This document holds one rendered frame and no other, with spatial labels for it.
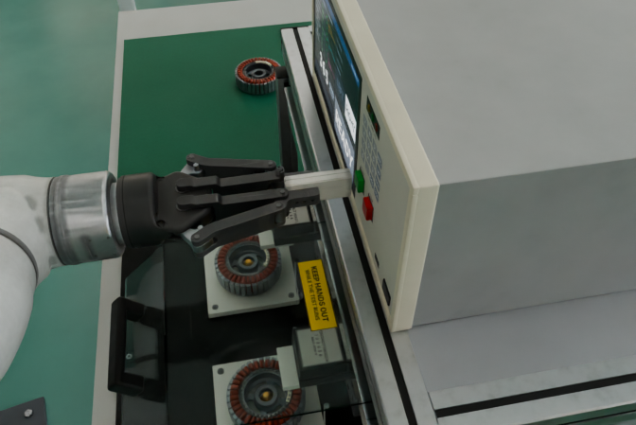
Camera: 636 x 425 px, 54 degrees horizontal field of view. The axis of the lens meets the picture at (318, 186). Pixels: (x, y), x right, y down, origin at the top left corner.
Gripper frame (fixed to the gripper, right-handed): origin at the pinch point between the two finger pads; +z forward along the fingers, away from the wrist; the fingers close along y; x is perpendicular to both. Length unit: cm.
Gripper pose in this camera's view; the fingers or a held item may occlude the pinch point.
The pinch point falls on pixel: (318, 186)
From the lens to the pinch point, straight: 66.6
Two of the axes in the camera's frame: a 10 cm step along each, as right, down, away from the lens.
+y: 1.8, 7.0, -6.9
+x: 0.0, -7.0, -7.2
